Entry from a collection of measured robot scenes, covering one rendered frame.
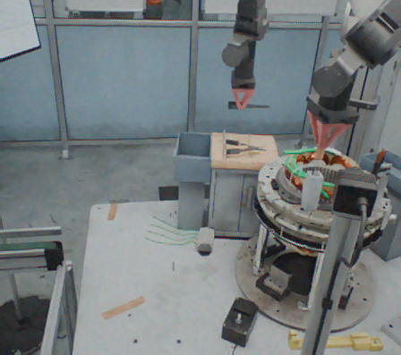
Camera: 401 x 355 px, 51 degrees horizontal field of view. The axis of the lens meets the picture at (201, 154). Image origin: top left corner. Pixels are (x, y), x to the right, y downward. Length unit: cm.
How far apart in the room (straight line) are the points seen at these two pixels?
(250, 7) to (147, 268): 77
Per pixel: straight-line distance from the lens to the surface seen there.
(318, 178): 94
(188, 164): 122
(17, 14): 161
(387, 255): 141
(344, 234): 55
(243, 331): 106
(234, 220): 132
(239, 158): 122
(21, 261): 144
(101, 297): 119
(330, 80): 75
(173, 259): 128
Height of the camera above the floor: 164
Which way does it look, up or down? 28 degrees down
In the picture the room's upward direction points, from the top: 3 degrees clockwise
